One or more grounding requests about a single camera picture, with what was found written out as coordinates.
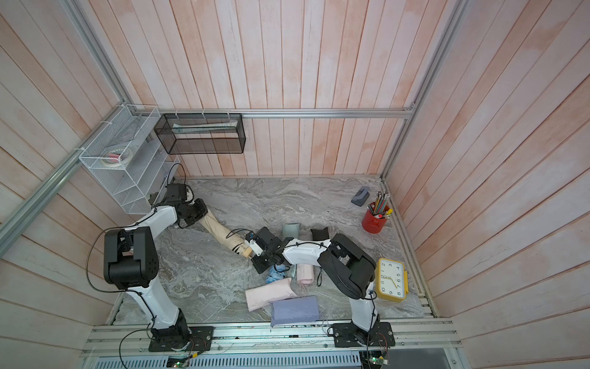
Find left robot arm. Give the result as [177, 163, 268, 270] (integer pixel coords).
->
[104, 183, 207, 349]

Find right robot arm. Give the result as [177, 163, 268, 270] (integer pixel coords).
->
[245, 228, 380, 347]

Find large pink umbrella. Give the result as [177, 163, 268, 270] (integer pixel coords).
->
[245, 278, 297, 311]

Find red pencil cup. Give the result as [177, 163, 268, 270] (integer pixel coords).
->
[362, 192, 393, 234]

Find mint green umbrella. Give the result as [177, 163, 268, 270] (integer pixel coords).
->
[282, 223, 301, 238]

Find lavender umbrella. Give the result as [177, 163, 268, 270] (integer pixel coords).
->
[271, 296, 320, 326]

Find grey stapler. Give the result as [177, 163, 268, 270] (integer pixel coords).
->
[351, 186, 370, 207]

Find black umbrella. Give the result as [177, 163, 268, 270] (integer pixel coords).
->
[310, 227, 330, 241]

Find beige umbrella sleeve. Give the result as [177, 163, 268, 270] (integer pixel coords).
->
[198, 212, 247, 255]

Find beige umbrella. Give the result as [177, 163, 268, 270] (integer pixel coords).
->
[232, 242, 253, 258]

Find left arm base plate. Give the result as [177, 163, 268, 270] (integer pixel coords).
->
[148, 326, 214, 352]

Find white wire shelf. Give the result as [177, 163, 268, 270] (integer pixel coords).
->
[79, 105, 180, 215]

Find yellow alarm clock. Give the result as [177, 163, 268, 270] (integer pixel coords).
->
[376, 258, 410, 303]

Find small pink umbrella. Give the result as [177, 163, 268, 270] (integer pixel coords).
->
[296, 264, 315, 285]

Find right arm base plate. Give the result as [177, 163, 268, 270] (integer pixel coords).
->
[330, 321, 396, 347]

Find black mesh basket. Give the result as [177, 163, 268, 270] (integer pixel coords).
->
[155, 112, 247, 155]

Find tape roll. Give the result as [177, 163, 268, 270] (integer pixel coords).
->
[99, 147, 135, 169]

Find blue umbrella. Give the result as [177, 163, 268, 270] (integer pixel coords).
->
[265, 264, 289, 284]

